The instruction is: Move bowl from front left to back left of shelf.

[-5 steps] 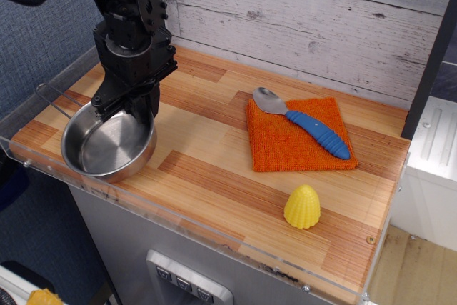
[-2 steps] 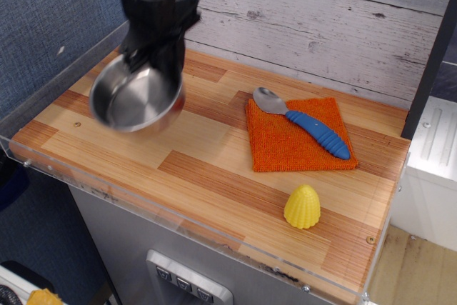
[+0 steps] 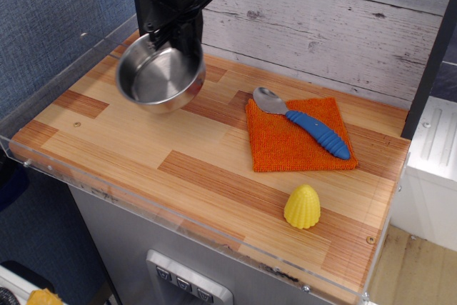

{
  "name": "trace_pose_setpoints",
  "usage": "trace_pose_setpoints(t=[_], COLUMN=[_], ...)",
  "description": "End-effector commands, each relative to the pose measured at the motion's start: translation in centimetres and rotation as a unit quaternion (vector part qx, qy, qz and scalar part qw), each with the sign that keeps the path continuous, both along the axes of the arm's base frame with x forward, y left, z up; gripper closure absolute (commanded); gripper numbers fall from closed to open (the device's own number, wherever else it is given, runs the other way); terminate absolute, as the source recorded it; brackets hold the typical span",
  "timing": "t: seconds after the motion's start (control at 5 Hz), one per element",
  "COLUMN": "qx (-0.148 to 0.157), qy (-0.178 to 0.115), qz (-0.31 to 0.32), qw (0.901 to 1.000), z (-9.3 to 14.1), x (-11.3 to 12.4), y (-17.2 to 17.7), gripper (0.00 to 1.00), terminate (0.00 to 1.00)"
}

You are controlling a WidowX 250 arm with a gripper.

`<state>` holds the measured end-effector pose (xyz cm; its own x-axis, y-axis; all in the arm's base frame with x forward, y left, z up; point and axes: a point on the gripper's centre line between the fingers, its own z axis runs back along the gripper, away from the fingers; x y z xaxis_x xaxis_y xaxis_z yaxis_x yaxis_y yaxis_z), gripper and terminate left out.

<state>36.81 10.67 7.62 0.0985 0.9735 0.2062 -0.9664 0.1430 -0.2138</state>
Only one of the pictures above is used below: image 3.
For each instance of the blue handled metal spoon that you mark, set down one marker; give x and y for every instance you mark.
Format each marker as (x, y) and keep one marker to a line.
(270, 103)

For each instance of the silver dispenser button panel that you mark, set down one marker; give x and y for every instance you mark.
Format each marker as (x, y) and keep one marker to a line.
(184, 285)

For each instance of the clear acrylic table guard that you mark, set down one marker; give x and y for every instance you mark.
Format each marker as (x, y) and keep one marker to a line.
(191, 170)

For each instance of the dark right vertical post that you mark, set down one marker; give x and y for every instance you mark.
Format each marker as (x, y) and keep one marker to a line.
(431, 70)

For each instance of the white aluminium rail block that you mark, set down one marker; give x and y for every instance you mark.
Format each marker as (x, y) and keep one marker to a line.
(425, 204)

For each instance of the yellow plastic corn piece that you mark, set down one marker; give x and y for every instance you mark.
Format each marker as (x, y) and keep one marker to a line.
(303, 208)

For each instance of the orange knitted cloth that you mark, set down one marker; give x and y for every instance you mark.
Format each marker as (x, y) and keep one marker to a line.
(277, 144)

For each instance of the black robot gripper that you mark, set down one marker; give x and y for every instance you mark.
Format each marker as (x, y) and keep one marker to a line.
(180, 23)

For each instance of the grey toy fridge cabinet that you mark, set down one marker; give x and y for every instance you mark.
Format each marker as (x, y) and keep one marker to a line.
(123, 240)

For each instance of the stainless steel pan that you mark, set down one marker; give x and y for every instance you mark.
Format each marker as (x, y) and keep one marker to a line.
(160, 80)

